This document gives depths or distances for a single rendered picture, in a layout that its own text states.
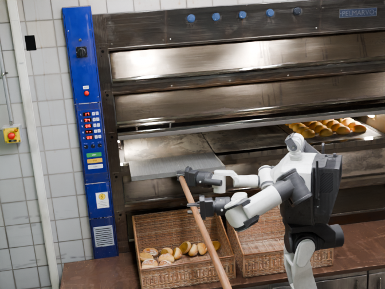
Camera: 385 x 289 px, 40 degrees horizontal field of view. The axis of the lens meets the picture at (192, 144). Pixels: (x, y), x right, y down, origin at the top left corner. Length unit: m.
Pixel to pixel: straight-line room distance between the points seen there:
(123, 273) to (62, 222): 0.51
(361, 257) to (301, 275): 0.78
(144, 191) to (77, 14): 1.15
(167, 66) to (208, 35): 0.31
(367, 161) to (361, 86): 0.52
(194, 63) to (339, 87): 0.96
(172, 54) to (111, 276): 1.38
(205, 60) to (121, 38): 0.52
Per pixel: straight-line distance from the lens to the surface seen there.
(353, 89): 3.53
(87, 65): 3.13
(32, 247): 3.54
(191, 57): 3.19
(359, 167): 3.69
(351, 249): 3.52
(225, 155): 3.36
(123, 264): 3.41
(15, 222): 3.48
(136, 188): 3.36
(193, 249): 3.35
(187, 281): 3.10
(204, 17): 3.19
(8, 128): 3.20
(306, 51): 3.37
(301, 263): 2.67
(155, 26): 3.16
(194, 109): 3.23
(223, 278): 1.96
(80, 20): 3.10
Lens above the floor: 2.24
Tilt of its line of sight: 17 degrees down
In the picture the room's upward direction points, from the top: 4 degrees counter-clockwise
